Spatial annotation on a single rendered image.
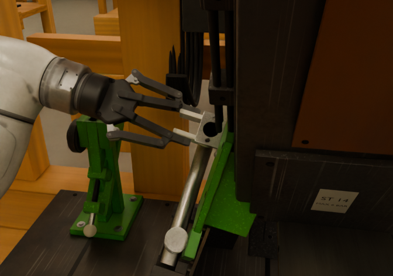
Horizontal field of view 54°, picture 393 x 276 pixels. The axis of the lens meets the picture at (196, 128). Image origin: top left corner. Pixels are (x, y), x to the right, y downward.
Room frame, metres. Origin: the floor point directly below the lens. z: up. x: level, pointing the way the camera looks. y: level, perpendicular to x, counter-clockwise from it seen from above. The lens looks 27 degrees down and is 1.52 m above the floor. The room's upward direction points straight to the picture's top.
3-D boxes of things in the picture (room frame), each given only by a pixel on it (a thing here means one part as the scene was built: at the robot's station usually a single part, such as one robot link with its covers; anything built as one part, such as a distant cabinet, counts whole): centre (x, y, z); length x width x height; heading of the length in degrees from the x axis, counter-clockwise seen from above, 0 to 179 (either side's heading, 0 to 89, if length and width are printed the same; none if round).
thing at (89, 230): (0.65, 0.23, 0.96); 0.06 x 0.03 x 0.06; 171
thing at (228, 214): (0.50, -0.06, 1.17); 0.13 x 0.12 x 0.20; 81
